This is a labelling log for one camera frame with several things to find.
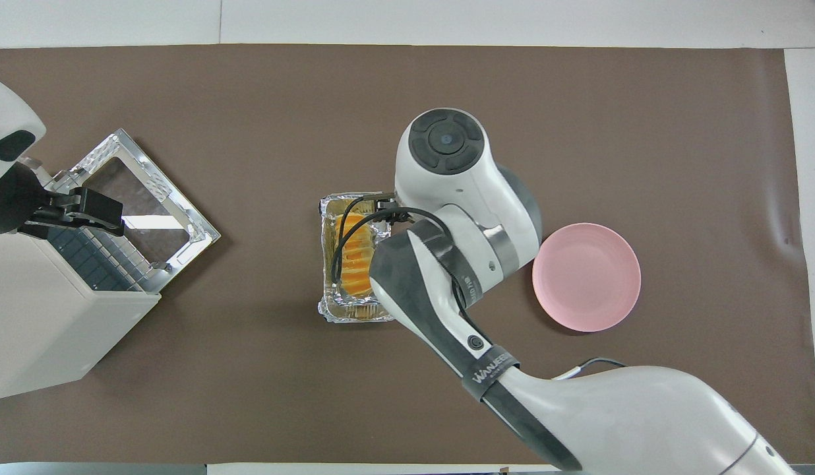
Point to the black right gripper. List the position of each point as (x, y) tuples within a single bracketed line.
[(384, 201)]

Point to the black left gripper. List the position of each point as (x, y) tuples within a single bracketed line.
[(18, 198)]

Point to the yellow sliced bread loaf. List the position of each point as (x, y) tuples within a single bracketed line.
[(358, 264)]

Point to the aluminium foil tray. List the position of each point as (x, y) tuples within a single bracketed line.
[(355, 310)]

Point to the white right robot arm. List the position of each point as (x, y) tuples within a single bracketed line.
[(460, 198)]

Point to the glass oven door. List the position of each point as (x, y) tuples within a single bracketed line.
[(177, 198)]

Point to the cream toaster oven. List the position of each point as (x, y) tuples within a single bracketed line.
[(38, 330)]

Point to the brown table mat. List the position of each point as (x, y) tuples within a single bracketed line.
[(381, 119)]

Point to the pink round plate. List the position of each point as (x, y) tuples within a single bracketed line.
[(585, 277)]

